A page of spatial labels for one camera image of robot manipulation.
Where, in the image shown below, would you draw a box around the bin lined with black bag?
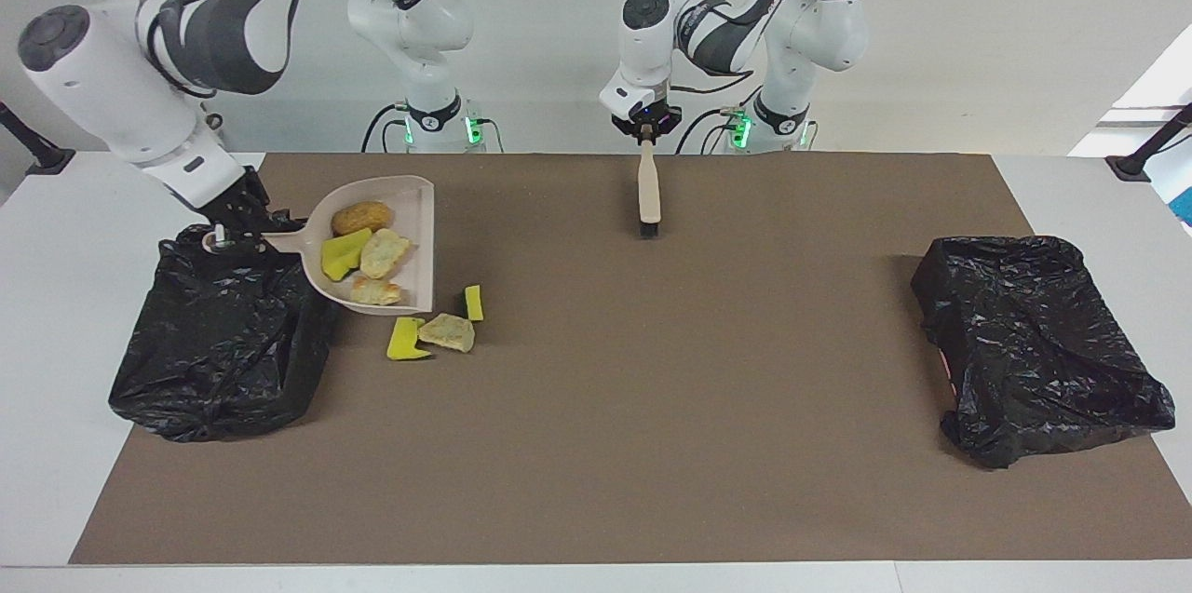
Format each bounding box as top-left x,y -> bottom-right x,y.
910,235 -> 1177,470
108,222 -> 341,443

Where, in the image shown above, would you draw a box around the black camera stand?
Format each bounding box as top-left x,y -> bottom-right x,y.
1105,102 -> 1192,182
0,100 -> 75,177

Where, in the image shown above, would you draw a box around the notched yellow sponge piece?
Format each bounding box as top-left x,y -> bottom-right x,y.
386,316 -> 435,362

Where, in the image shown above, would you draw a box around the brown table mat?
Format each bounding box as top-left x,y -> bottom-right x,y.
70,153 -> 1192,566

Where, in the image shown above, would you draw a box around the whitish angular foam chunk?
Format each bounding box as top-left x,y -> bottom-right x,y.
417,312 -> 477,355

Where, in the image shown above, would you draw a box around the beige plastic dustpan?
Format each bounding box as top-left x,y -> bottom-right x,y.
202,175 -> 437,317

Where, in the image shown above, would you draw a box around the crusty bread chunk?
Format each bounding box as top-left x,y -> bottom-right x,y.
349,276 -> 404,308

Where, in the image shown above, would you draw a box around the brown bread-like lump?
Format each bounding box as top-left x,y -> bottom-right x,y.
331,201 -> 393,237

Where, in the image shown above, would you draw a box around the black base power cable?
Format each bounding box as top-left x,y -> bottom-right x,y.
675,104 -> 746,155
361,102 -> 411,154

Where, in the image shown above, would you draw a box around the beige hand brush black bristles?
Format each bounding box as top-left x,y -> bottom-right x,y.
636,132 -> 664,240

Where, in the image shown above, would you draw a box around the pale bread chunk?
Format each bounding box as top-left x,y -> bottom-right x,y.
359,227 -> 413,281

